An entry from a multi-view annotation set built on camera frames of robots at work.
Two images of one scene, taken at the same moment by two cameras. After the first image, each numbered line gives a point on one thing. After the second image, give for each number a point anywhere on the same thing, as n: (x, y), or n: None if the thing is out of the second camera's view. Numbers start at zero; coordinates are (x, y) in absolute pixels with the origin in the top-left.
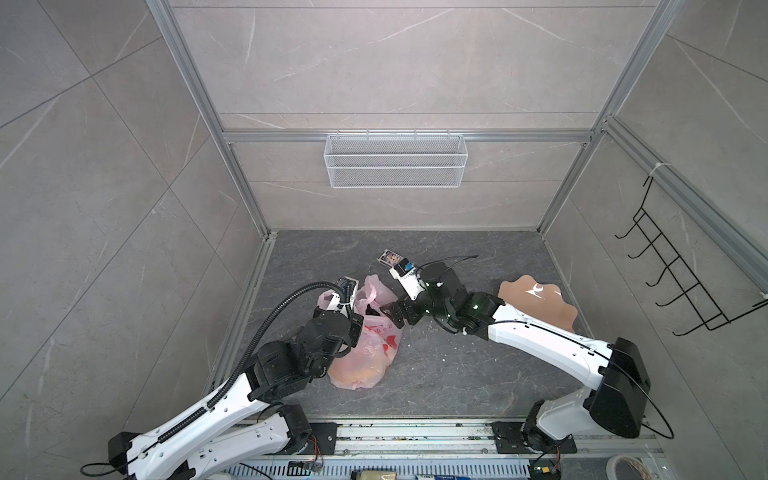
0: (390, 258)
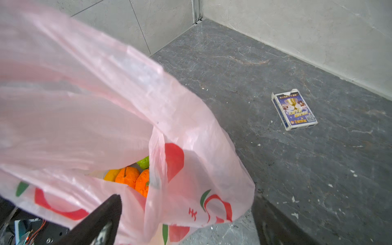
0: (293, 110)
